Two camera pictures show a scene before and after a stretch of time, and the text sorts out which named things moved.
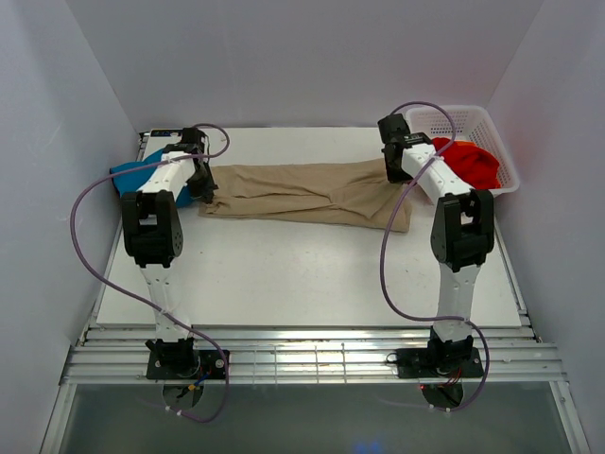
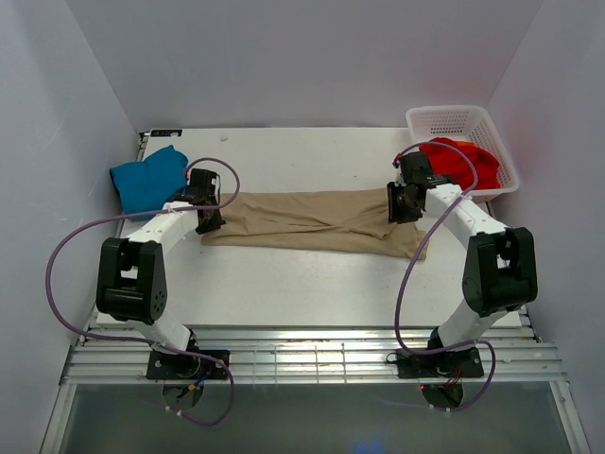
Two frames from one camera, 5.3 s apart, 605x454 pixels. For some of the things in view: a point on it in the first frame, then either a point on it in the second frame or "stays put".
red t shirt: x=476 y=165 stays put
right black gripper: x=392 y=165 to x=400 y=203
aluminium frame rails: x=310 y=356 stays put
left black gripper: x=204 y=179 to x=211 y=219
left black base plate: x=186 y=364 stays put
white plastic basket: x=472 y=123 stays put
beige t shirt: x=349 y=193 to x=354 y=219
